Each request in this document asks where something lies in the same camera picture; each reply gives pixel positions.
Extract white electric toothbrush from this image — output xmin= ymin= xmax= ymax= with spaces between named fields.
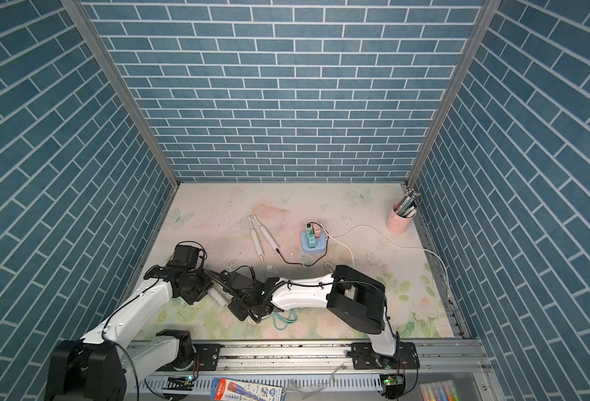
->
xmin=252 ymin=215 xmax=279 ymax=252
xmin=208 ymin=287 xmax=229 ymax=308
xmin=247 ymin=215 xmax=265 ymax=262

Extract teal charging cable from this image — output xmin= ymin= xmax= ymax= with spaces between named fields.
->
xmin=273 ymin=307 xmax=300 ymax=331

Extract black cable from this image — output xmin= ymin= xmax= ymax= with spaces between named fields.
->
xmin=274 ymin=221 xmax=328 ymax=267

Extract teal small plug adapter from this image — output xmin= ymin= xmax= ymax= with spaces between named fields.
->
xmin=307 ymin=235 xmax=318 ymax=248

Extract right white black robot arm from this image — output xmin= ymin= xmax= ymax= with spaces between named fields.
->
xmin=218 ymin=265 xmax=420 ymax=371

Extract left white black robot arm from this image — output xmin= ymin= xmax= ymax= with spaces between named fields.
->
xmin=44 ymin=266 xmax=212 ymax=400

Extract blue power strip cube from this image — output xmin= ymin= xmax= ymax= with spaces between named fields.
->
xmin=300 ymin=232 xmax=328 ymax=255

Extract red blue package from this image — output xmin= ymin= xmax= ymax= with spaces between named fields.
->
xmin=211 ymin=378 xmax=286 ymax=401

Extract clear plastic bag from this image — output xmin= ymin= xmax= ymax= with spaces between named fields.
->
xmin=286 ymin=364 xmax=346 ymax=399

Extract pink pen holder cup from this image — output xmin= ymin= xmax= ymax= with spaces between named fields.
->
xmin=385 ymin=200 xmax=417 ymax=234

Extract coloured marker set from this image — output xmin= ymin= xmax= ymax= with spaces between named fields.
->
xmin=420 ymin=380 xmax=461 ymax=401

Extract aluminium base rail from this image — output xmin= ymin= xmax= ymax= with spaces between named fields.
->
xmin=63 ymin=338 xmax=506 ymax=401

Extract white power strip cord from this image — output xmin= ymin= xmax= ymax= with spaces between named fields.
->
xmin=324 ymin=224 xmax=450 ymax=297

